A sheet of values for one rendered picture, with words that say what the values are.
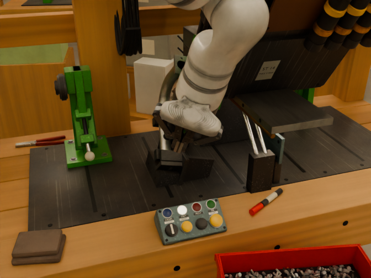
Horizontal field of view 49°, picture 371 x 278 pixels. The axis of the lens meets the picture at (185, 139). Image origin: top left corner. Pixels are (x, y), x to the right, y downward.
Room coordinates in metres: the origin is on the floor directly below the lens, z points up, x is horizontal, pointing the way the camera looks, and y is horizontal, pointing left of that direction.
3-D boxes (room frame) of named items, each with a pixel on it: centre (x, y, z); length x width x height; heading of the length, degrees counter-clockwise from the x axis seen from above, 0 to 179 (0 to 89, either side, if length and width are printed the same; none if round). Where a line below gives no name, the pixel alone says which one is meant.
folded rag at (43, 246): (0.67, 0.31, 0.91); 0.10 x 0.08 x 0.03; 95
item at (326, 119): (1.02, -0.21, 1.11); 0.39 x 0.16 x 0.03; 18
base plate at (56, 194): (1.09, -0.10, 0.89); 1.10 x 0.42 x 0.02; 108
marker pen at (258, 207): (0.83, -0.20, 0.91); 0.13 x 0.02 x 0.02; 136
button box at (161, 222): (0.75, -0.01, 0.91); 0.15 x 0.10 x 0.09; 108
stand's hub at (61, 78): (1.08, 0.35, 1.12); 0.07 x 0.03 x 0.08; 18
